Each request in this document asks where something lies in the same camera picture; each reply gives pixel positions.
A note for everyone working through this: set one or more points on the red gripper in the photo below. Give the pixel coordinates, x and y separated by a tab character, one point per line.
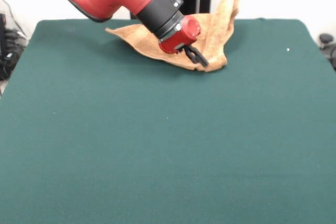
178	40

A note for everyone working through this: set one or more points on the tan terry towel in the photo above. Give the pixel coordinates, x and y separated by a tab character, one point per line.
215	37

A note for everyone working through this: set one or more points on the dark green table cloth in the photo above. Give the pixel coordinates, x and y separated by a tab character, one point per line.
157	142

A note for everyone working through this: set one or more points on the dark grey stand base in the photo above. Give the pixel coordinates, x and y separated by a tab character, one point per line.
325	37
10	58

